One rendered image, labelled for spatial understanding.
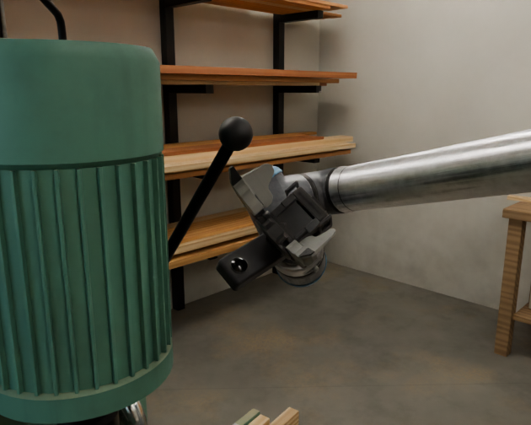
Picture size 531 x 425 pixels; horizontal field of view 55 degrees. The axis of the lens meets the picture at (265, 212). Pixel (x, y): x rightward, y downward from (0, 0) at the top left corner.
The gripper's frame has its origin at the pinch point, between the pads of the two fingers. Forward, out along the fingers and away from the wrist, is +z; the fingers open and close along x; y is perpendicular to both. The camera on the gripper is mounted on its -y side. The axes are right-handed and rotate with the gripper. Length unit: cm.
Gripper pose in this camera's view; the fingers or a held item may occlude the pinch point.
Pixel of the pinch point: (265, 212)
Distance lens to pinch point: 61.0
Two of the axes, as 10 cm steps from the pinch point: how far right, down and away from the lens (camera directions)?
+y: 7.5, -6.6, 1.0
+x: 6.5, 6.9, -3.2
